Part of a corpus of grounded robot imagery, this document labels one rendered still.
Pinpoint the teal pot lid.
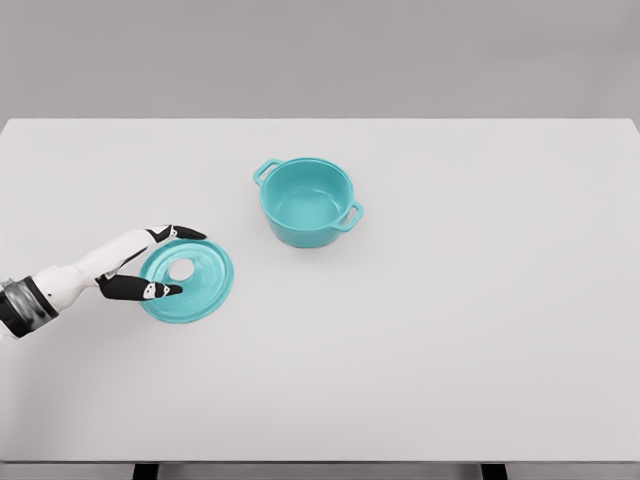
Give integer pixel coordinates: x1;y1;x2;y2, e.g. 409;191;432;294
138;238;235;324

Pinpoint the teal pot with handles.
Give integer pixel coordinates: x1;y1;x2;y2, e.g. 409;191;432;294
252;157;365;250

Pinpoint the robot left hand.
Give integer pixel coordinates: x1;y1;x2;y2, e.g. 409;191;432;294
71;224;208;302

